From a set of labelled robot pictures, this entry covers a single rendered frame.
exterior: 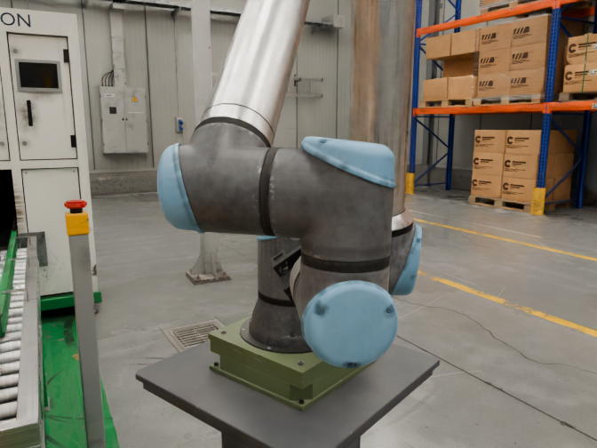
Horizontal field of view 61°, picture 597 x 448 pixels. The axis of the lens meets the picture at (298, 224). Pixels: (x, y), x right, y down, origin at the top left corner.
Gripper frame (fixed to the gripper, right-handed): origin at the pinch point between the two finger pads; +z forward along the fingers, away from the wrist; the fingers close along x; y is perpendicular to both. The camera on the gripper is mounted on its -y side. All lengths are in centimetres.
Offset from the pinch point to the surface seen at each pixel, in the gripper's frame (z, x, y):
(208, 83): 342, -66, -1
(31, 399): 46, 4, 83
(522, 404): 125, 156, -35
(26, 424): 32, 5, 79
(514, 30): 666, 87, -419
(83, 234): 90, -23, 62
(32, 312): 111, -10, 103
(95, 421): 91, 33, 102
